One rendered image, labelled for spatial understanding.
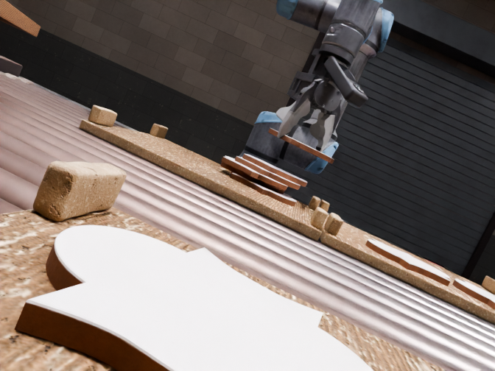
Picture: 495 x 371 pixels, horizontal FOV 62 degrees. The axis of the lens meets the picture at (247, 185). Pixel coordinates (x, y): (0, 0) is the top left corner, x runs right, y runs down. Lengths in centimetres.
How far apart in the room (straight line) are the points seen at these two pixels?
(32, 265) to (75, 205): 6
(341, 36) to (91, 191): 70
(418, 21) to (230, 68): 237
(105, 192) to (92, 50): 590
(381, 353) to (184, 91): 550
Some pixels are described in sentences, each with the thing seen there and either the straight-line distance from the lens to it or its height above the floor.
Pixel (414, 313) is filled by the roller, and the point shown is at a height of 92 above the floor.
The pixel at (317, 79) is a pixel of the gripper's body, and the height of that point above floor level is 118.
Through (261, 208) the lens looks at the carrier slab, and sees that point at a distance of 61.
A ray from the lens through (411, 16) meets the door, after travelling 571.
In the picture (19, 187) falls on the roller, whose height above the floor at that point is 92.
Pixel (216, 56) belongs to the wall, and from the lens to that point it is 570.
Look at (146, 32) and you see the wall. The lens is 596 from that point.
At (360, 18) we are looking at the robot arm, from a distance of 88.
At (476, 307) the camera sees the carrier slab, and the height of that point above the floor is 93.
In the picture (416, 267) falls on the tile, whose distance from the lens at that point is 69.
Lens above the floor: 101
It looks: 5 degrees down
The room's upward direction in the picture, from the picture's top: 25 degrees clockwise
